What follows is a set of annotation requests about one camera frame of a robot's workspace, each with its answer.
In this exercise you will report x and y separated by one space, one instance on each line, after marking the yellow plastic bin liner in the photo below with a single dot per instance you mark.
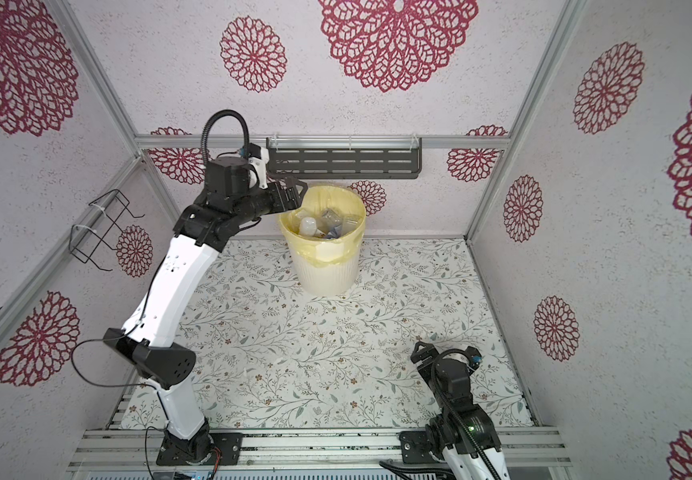
321 197

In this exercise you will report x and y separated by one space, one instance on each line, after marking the black wire wall rack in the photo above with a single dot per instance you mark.
85 239

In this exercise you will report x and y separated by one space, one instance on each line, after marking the cream ribbed waste bin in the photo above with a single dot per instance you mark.
326 267

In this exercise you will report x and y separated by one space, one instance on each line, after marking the grey metal wall shelf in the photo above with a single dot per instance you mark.
346 160

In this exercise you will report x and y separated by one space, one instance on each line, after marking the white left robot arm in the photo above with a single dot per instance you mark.
148 338

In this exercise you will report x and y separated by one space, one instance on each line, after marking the clear green-cap bottle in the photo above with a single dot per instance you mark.
330 222

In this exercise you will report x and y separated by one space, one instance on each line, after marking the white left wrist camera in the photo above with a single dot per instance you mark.
258 157

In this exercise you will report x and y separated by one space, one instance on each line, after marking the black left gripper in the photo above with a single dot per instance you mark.
294 199

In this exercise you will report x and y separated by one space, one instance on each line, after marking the white red-cap bottle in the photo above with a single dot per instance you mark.
308 227

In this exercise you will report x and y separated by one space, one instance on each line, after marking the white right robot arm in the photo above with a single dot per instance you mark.
462 434

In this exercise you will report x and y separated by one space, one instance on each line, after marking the clear purple-label water bottle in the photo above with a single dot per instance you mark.
349 224

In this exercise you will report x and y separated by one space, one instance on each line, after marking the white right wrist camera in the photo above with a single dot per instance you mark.
474 358

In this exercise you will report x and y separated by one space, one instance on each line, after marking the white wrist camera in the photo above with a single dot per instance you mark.
474 358
258 157

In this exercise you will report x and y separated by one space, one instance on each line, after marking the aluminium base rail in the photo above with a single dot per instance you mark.
303 449

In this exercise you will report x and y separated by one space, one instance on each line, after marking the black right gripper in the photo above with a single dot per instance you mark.
425 369

